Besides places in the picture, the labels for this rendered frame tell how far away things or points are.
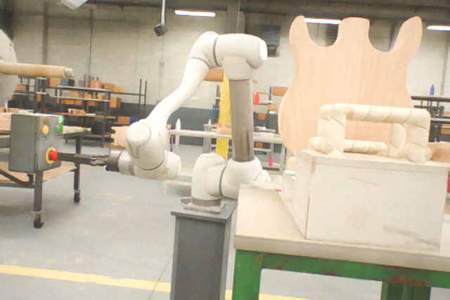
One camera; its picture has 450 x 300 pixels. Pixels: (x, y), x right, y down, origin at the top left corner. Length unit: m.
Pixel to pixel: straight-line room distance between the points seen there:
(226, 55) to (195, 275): 1.02
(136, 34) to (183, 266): 11.69
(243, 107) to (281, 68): 10.71
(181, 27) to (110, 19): 2.71
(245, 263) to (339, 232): 0.20
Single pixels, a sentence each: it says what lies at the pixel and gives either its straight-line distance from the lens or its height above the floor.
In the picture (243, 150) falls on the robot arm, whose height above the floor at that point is 1.02.
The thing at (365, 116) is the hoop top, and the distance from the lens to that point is 0.70.
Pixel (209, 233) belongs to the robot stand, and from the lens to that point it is 1.57.
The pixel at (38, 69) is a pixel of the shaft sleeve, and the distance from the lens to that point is 1.00.
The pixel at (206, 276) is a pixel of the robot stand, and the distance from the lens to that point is 1.65.
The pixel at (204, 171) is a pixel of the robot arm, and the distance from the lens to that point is 1.55.
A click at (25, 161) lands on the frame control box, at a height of 0.96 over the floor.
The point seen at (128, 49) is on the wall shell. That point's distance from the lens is 12.89.
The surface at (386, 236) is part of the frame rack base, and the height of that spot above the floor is 0.95.
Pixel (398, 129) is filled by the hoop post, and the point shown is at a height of 1.17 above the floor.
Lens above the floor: 1.17
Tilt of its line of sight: 3 degrees down
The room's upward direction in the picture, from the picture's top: 5 degrees clockwise
